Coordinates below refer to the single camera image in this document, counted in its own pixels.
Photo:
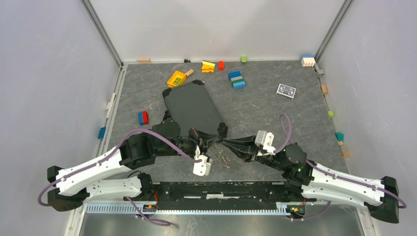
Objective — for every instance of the orange wooden block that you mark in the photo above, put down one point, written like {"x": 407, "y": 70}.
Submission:
{"x": 324, "y": 89}

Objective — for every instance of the blue playing card box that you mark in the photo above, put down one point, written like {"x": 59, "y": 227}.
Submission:
{"x": 286, "y": 91}

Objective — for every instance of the wooden peg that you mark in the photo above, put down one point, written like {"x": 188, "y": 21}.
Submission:
{"x": 189, "y": 72}

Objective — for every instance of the white cable duct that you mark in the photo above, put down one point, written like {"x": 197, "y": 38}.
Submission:
{"x": 114, "y": 208}

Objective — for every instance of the blue green stacked bricks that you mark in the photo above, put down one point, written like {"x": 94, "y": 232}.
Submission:
{"x": 236, "y": 80}

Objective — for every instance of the white blue brick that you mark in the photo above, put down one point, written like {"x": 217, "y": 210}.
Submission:
{"x": 308, "y": 60}

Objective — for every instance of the teal block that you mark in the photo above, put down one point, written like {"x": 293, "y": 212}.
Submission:
{"x": 339, "y": 136}

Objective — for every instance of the grey brick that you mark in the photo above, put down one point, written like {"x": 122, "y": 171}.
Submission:
{"x": 319, "y": 72}

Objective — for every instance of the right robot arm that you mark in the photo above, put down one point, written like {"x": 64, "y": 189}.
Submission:
{"x": 308, "y": 180}

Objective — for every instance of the metal disc keyring with rings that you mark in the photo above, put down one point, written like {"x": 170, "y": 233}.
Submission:
{"x": 223, "y": 160}

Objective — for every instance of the blue block at left wall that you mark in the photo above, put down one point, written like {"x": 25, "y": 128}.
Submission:
{"x": 101, "y": 133}

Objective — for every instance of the yellow orange wedge blocks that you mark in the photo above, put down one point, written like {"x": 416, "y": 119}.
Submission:
{"x": 207, "y": 66}

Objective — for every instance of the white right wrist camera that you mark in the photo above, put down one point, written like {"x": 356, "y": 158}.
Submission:
{"x": 264, "y": 142}

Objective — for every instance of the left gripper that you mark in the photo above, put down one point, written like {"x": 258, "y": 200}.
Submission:
{"x": 197, "y": 136}

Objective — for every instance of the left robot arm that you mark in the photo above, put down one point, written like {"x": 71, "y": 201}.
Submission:
{"x": 72, "y": 187}

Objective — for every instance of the tan wooden block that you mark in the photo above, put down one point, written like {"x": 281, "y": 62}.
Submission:
{"x": 143, "y": 60}

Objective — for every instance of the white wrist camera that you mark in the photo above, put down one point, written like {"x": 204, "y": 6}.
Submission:
{"x": 264, "y": 142}
{"x": 203, "y": 165}

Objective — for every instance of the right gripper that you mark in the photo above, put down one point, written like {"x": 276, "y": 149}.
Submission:
{"x": 248, "y": 152}

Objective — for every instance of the yellow toy window block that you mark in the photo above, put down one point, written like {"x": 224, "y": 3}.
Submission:
{"x": 176, "y": 79}

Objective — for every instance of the red small block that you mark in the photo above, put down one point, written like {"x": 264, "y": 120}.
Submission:
{"x": 221, "y": 65}

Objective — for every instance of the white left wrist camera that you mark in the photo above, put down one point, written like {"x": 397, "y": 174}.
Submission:
{"x": 203, "y": 165}

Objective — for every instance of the dark grey hard case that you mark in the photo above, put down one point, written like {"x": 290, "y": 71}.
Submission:
{"x": 191, "y": 106}

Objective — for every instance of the tan block at right wall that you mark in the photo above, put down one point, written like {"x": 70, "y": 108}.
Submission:
{"x": 345, "y": 154}

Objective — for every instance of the red blue brick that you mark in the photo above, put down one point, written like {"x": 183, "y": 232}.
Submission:
{"x": 143, "y": 118}

